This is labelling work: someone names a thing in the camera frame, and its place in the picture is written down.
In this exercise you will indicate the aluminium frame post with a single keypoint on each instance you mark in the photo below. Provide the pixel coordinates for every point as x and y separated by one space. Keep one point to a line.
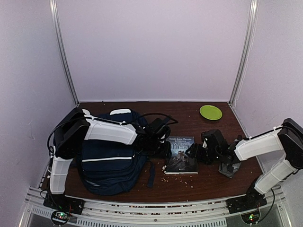
248 41
62 52

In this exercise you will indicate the right aluminium frame post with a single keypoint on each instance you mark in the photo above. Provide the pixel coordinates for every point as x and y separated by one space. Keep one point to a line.
248 41

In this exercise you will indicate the front aluminium rail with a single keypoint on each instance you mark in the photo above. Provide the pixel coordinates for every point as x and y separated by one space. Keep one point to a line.
207 213

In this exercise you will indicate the green plate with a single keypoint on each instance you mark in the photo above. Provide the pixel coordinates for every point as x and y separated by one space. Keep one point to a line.
211 112

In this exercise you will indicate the black notebook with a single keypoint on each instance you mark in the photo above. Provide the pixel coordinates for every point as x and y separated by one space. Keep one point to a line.
179 163

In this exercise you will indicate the left aluminium frame post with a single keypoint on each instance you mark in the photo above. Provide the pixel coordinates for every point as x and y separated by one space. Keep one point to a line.
62 52

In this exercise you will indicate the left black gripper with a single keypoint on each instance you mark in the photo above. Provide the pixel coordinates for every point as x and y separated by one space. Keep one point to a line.
166 152

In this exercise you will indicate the navy blue backpack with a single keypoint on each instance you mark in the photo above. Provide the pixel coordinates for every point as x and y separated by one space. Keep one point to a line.
111 163

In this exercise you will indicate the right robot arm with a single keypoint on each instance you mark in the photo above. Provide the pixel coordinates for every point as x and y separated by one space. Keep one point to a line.
287 138

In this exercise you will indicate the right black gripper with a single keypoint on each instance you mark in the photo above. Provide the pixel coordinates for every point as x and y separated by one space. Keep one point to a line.
195 152

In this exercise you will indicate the grey zip pouch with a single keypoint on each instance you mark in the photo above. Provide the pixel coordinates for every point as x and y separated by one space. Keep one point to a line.
229 162

